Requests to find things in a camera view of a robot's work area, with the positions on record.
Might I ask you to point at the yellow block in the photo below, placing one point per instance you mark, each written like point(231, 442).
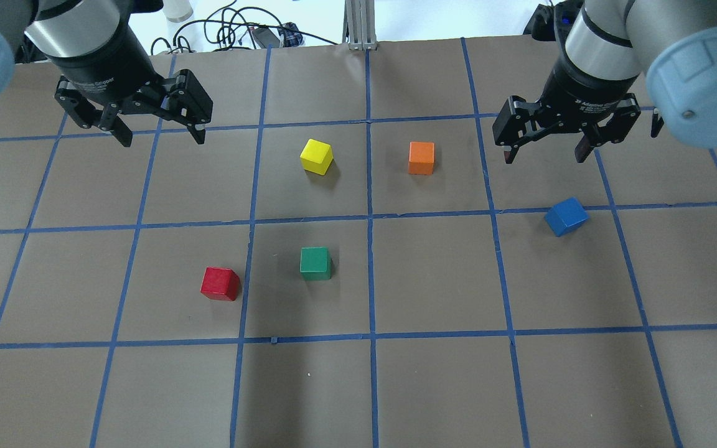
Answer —
point(316, 157)

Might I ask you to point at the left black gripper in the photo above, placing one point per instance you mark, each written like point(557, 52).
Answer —
point(102, 73)

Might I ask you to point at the aluminium frame post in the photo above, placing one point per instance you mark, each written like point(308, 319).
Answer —
point(358, 31)

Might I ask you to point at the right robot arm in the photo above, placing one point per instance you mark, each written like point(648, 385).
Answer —
point(604, 47)

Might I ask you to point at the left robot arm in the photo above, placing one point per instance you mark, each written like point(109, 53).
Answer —
point(61, 28)

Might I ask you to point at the red block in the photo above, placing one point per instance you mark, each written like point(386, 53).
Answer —
point(220, 284)

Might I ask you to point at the orange block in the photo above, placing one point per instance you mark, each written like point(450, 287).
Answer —
point(421, 158)

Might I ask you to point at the white cylinder bottle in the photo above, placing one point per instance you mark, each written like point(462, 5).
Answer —
point(177, 11)

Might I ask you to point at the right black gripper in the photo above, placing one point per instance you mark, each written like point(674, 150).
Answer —
point(582, 87)

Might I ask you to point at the green block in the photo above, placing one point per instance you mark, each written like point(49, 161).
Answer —
point(315, 263)

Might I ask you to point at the blue block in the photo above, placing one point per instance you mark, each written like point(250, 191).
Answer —
point(566, 216)

